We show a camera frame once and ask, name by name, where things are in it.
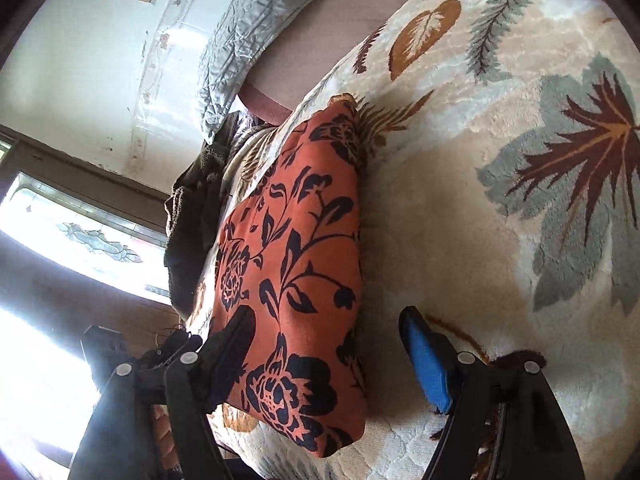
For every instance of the orange floral garment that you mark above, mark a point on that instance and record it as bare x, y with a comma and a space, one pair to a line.
300, 220

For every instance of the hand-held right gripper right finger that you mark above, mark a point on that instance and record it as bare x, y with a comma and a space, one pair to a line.
425, 360

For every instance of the grey quilted pillow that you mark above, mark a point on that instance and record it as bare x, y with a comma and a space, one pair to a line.
250, 35

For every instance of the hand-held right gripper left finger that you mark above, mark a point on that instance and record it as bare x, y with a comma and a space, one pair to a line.
232, 350

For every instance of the pink bed sheet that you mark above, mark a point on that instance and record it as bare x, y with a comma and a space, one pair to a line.
325, 45

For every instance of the dark brown fleece blanket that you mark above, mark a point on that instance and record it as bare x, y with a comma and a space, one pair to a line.
185, 240

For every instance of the window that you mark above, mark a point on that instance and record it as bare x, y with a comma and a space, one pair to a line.
75, 235

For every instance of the cream leaf-print blanket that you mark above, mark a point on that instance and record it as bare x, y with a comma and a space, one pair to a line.
450, 210

